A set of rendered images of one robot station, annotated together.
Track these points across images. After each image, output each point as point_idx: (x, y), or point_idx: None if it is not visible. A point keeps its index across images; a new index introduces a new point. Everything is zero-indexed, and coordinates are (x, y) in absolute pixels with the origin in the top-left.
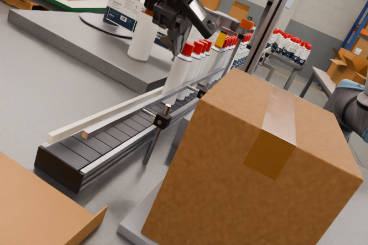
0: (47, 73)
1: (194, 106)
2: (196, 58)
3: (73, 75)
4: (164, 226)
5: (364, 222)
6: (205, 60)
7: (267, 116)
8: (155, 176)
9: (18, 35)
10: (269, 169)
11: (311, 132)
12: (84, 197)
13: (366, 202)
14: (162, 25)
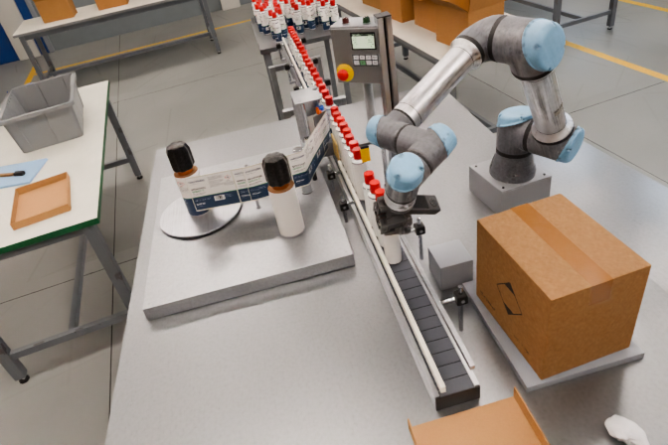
0: (289, 335)
1: None
2: None
3: (299, 312)
4: (555, 366)
5: (588, 210)
6: None
7: (573, 265)
8: (480, 332)
9: (193, 325)
10: (603, 297)
11: (594, 248)
12: (485, 394)
13: (571, 186)
14: (392, 230)
